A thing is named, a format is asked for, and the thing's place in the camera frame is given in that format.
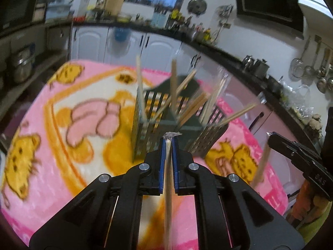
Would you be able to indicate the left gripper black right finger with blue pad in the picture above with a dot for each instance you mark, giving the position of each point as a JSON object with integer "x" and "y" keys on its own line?
{"x": 229, "y": 213}

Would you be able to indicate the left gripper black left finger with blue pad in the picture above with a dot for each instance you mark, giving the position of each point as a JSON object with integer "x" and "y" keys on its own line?
{"x": 106, "y": 213}

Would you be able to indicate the chopsticks pair long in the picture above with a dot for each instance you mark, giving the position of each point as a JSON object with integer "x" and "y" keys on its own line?
{"x": 173, "y": 85}

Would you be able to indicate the hanging steel ladle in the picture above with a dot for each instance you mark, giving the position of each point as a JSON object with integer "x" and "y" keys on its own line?
{"x": 324, "y": 79}

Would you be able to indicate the angled chopsticks in caddy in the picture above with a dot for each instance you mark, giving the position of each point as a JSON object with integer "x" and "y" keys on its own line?
{"x": 236, "y": 114}

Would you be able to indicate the pink cartoon fleece blanket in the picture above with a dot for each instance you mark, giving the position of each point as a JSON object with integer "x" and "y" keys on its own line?
{"x": 80, "y": 126}

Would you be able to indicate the hanging strainer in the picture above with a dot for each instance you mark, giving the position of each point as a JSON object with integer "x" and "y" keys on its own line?
{"x": 297, "y": 64}

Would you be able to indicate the brown chopsticks in caddy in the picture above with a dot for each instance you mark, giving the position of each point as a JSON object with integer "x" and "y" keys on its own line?
{"x": 192, "y": 106}

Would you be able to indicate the dark green utensil caddy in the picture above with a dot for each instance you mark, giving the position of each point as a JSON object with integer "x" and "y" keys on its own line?
{"x": 196, "y": 138}

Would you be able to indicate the pale chopsticks in caddy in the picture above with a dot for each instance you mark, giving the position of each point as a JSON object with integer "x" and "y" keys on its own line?
{"x": 220, "y": 82}

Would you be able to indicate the black range hood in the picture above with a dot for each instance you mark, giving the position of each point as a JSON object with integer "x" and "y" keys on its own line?
{"x": 286, "y": 13}

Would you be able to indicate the steel pot on shelf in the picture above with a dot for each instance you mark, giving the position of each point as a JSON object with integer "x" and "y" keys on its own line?
{"x": 22, "y": 63}

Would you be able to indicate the steel lid on wall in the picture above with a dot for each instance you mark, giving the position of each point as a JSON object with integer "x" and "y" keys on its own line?
{"x": 197, "y": 7}

